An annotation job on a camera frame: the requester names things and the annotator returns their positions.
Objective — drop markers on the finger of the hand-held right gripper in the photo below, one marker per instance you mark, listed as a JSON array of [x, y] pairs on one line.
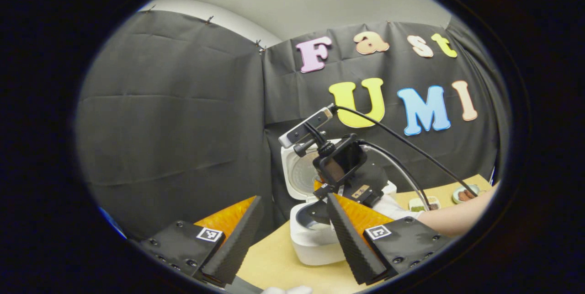
[[325, 189], [363, 193]]

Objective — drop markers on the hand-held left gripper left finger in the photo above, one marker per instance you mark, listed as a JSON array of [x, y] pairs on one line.
[[237, 248]]

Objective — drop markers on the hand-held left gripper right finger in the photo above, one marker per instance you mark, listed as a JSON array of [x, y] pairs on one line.
[[356, 248]]

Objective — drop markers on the white rice cooker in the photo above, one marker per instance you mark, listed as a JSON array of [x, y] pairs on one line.
[[315, 243]]

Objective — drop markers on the white divided bean dish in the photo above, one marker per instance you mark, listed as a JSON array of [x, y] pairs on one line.
[[422, 203]]

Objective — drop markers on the pale green plate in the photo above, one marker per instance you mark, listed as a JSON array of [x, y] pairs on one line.
[[457, 198]]

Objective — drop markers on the brown meat slice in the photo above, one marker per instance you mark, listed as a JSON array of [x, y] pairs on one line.
[[462, 196], [470, 193]]

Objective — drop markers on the black backdrop cloth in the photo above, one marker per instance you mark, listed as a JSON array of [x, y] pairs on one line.
[[173, 125]]

